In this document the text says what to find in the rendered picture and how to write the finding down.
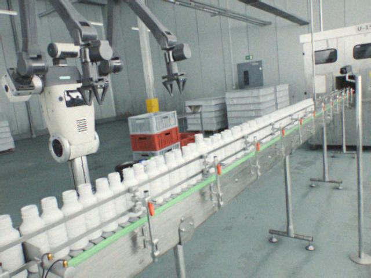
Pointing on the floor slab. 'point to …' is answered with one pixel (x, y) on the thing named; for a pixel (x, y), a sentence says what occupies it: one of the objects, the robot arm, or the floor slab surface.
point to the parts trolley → (188, 116)
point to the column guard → (152, 105)
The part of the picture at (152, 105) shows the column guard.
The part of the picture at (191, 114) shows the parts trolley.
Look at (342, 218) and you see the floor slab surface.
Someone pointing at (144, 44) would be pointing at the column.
